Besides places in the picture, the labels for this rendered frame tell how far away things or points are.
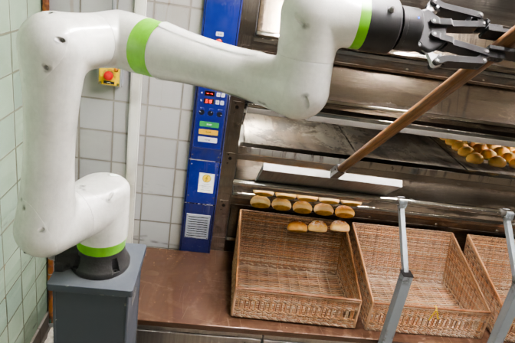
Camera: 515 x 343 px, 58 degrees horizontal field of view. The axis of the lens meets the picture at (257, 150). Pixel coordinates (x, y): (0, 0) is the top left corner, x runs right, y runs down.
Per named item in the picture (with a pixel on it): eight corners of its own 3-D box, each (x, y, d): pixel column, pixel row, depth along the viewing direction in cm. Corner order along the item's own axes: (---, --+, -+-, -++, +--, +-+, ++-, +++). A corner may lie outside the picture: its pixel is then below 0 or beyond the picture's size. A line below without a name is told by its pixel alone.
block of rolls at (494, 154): (424, 127, 304) (428, 119, 302) (493, 136, 308) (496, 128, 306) (468, 164, 247) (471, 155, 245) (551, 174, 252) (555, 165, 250)
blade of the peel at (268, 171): (402, 187, 180) (402, 180, 180) (263, 170, 173) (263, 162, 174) (368, 203, 214) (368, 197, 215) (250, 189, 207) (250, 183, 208)
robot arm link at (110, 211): (54, 249, 115) (54, 180, 108) (102, 224, 128) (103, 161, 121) (92, 269, 110) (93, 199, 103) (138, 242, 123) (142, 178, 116)
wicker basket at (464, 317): (339, 265, 248) (350, 220, 238) (438, 274, 254) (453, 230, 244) (363, 331, 203) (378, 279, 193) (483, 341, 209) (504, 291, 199)
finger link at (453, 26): (421, 36, 82) (419, 29, 83) (477, 36, 84) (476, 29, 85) (431, 24, 79) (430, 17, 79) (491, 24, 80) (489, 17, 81)
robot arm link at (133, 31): (73, 63, 99) (73, 4, 94) (116, 58, 109) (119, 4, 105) (139, 84, 91) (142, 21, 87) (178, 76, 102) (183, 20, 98)
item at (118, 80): (101, 80, 208) (102, 58, 204) (124, 83, 209) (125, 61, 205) (96, 84, 201) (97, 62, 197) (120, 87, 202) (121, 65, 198)
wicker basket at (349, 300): (231, 253, 243) (238, 207, 233) (336, 265, 247) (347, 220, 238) (228, 318, 198) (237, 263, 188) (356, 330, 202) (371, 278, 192)
